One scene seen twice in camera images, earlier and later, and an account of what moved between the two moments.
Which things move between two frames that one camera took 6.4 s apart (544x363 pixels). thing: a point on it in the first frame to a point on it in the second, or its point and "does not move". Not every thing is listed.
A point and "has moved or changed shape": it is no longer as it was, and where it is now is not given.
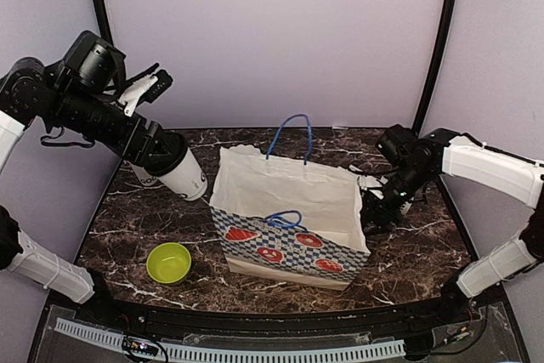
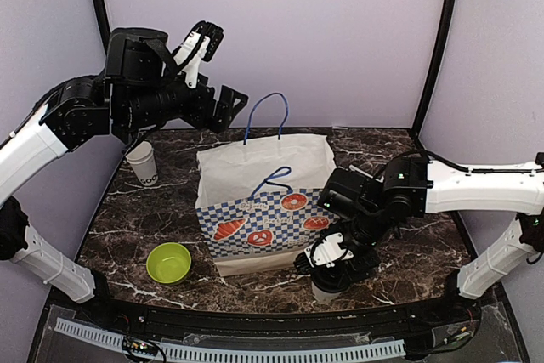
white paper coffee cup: x=189 y=179 to x=322 y=296
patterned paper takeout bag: x=280 y=218 has moved or changed shape
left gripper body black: x=80 y=113 to x=148 y=104
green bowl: x=168 y=263 does not move
